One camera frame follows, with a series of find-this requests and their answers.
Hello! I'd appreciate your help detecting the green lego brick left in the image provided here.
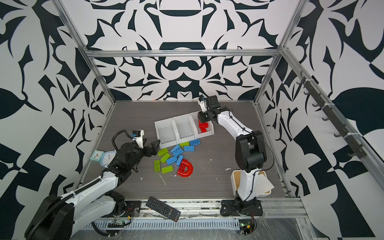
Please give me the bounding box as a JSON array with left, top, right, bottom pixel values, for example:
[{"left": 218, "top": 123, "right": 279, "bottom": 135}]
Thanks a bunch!
[{"left": 154, "top": 160, "right": 161, "bottom": 173}]

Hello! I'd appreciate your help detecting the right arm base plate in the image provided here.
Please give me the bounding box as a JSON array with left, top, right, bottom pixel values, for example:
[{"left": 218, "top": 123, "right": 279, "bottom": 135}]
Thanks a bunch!
[{"left": 220, "top": 198, "right": 264, "bottom": 217}]

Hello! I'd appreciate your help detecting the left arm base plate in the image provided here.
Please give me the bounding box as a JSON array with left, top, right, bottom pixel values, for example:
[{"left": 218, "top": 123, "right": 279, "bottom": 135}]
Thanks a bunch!
[{"left": 121, "top": 201, "right": 142, "bottom": 218}]

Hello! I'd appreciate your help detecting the green circuit board right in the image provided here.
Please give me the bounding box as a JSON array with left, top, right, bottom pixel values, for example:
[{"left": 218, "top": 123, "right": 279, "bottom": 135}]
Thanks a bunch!
[{"left": 240, "top": 221, "right": 257, "bottom": 235}]

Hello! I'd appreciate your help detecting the green circuit board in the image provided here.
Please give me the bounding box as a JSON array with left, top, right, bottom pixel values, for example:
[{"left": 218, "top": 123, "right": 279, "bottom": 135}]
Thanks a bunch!
[
  {"left": 240, "top": 221, "right": 257, "bottom": 235},
  {"left": 108, "top": 220, "right": 131, "bottom": 228}
]

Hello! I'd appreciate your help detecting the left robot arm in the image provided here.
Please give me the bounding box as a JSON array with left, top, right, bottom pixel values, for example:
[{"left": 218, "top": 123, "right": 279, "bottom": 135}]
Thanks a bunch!
[{"left": 25, "top": 140, "right": 160, "bottom": 240}]

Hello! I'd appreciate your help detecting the blue lego brick slim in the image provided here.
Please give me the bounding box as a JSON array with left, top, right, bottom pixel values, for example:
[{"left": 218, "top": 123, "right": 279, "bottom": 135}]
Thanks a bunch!
[{"left": 176, "top": 155, "right": 184, "bottom": 166}]

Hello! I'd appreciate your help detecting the green lego brick bottom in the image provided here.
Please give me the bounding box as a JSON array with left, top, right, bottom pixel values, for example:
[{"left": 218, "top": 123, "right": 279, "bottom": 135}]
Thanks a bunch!
[{"left": 161, "top": 166, "right": 174, "bottom": 174}]

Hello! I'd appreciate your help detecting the red arch lego piece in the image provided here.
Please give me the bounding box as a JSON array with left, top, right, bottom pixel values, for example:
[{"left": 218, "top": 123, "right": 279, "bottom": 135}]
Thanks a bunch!
[{"left": 177, "top": 159, "right": 194, "bottom": 178}]

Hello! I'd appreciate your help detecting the white three-compartment bin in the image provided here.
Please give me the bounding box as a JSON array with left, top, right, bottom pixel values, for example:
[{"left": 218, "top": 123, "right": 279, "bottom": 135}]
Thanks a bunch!
[{"left": 155, "top": 112, "right": 215, "bottom": 149}]

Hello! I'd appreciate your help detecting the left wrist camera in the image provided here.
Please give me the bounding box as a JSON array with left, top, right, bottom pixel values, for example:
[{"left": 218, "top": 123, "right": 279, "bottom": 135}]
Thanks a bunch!
[{"left": 132, "top": 130, "right": 144, "bottom": 149}]

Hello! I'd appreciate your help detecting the green lego brick middle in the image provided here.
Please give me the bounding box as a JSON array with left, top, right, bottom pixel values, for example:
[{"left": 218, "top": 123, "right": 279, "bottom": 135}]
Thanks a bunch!
[{"left": 160, "top": 153, "right": 171, "bottom": 164}]

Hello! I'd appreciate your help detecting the red lego brick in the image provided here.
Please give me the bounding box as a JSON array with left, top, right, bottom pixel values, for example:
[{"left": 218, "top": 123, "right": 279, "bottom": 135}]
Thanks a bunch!
[{"left": 198, "top": 120, "right": 210, "bottom": 133}]

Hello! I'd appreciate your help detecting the green lego brick by bin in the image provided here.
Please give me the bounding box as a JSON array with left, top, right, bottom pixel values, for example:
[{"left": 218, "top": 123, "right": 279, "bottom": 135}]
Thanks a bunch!
[{"left": 179, "top": 142, "right": 190, "bottom": 147}]

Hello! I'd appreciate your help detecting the blue lego brick large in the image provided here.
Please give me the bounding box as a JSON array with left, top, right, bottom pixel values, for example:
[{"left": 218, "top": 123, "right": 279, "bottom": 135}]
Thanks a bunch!
[{"left": 171, "top": 145, "right": 184, "bottom": 157}]

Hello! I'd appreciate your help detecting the green circuit board left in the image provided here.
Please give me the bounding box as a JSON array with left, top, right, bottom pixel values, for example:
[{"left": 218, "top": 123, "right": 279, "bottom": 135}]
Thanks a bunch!
[{"left": 108, "top": 220, "right": 131, "bottom": 228}]

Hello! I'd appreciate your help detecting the black remote control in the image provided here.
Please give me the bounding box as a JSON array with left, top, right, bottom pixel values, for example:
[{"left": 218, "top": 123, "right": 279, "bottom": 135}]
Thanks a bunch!
[{"left": 146, "top": 197, "right": 181, "bottom": 222}]

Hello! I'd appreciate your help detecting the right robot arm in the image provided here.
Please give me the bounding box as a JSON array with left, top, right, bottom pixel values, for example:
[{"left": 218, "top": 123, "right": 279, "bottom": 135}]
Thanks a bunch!
[{"left": 198, "top": 96, "right": 274, "bottom": 203}]

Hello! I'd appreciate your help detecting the white cable duct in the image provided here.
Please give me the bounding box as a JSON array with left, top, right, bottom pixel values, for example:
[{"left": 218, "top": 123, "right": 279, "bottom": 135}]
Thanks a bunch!
[{"left": 95, "top": 219, "right": 241, "bottom": 231}]

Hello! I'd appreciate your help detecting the small teal alarm clock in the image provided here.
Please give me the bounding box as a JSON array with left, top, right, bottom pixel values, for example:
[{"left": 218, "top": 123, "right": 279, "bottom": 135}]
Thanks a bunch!
[{"left": 90, "top": 150, "right": 105, "bottom": 162}]

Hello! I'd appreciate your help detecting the blue rimmed round clock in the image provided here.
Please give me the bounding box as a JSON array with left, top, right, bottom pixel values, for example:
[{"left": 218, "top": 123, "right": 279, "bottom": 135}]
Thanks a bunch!
[{"left": 100, "top": 151, "right": 117, "bottom": 168}]

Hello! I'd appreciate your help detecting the green lego brick upper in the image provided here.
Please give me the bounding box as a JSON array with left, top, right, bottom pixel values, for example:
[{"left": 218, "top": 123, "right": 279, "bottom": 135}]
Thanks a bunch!
[{"left": 158, "top": 148, "right": 169, "bottom": 157}]

